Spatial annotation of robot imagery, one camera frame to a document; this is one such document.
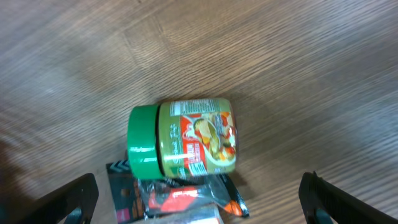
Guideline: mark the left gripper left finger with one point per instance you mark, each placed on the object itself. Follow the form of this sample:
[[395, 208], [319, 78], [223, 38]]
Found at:
[[73, 202]]

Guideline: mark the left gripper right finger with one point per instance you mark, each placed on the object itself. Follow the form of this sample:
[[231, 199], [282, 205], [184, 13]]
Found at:
[[322, 202]]

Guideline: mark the red black snack packet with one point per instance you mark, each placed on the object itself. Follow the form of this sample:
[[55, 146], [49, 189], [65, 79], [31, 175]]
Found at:
[[136, 200]]

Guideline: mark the green lidded jar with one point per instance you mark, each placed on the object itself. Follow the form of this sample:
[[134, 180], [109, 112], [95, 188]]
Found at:
[[182, 139]]

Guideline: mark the red white snack packet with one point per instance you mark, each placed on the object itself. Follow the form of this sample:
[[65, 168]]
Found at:
[[209, 214]]

